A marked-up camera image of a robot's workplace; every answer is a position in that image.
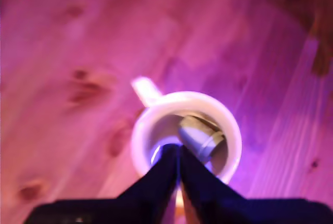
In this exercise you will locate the pale coffee capsule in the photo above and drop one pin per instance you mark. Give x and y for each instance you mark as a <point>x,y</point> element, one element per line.
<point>195,138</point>

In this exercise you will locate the white mug with smiley face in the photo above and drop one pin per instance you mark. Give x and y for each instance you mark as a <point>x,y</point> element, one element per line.
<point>187,101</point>

